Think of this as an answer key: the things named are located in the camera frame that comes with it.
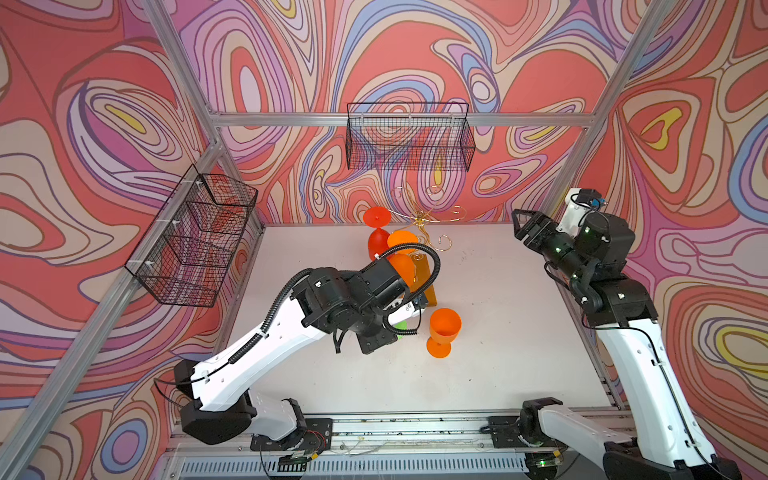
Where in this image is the aluminium cage frame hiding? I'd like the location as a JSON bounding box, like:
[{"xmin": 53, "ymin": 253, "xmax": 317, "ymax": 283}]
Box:
[{"xmin": 0, "ymin": 0, "xmax": 685, "ymax": 480}]

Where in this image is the metal base rail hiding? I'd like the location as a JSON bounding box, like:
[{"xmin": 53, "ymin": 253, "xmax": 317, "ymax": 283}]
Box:
[{"xmin": 161, "ymin": 407, "xmax": 661, "ymax": 480}]

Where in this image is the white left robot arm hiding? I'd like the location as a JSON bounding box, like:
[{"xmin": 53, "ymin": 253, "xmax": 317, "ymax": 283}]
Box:
[{"xmin": 170, "ymin": 243, "xmax": 441, "ymax": 451}]

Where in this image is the orange wine glass front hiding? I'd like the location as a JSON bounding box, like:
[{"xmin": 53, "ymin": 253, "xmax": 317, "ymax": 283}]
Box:
[{"xmin": 387, "ymin": 230, "xmax": 418, "ymax": 291}]

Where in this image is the black wire basket back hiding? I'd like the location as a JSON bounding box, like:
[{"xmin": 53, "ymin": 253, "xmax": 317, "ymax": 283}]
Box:
[{"xmin": 345, "ymin": 101, "xmax": 476, "ymax": 172}]

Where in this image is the black wire basket left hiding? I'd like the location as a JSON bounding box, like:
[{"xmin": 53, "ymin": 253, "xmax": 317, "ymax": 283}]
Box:
[{"xmin": 124, "ymin": 166, "xmax": 258, "ymax": 308}]

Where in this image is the orange wine glass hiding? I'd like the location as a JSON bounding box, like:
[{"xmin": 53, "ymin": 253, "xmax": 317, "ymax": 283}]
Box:
[
  {"xmin": 426, "ymin": 308, "xmax": 462, "ymax": 359},
  {"xmin": 387, "ymin": 230, "xmax": 418, "ymax": 291}
]

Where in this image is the gold wire glass rack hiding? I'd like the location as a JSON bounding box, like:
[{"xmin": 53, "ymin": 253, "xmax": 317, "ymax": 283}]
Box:
[{"xmin": 391, "ymin": 185, "xmax": 467, "ymax": 307}]

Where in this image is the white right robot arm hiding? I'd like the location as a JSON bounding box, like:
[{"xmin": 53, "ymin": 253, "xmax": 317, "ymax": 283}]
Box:
[{"xmin": 487, "ymin": 208, "xmax": 742, "ymax": 479}]

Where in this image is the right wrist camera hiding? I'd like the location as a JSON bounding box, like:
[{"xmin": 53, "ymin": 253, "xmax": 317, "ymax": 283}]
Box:
[{"xmin": 561, "ymin": 188, "xmax": 604, "ymax": 236}]

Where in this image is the red wine glass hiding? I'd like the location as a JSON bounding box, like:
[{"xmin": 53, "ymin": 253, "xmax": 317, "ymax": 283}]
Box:
[{"xmin": 363, "ymin": 207, "xmax": 391, "ymax": 261}]

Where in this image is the green wine glass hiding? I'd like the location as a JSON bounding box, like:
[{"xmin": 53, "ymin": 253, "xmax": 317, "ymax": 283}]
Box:
[{"xmin": 392, "ymin": 321, "xmax": 418, "ymax": 336}]

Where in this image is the black wire basket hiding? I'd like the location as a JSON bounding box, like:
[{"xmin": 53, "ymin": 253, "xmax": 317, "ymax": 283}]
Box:
[
  {"xmin": 124, "ymin": 166, "xmax": 258, "ymax": 308},
  {"xmin": 345, "ymin": 101, "xmax": 476, "ymax": 172}
]

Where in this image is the orange wine glass back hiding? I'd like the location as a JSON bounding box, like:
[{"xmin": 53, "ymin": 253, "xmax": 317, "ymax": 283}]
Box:
[{"xmin": 426, "ymin": 308, "xmax": 462, "ymax": 359}]

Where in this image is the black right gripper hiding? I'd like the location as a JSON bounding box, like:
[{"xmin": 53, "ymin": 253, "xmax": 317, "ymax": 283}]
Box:
[{"xmin": 511, "ymin": 208, "xmax": 590, "ymax": 284}]

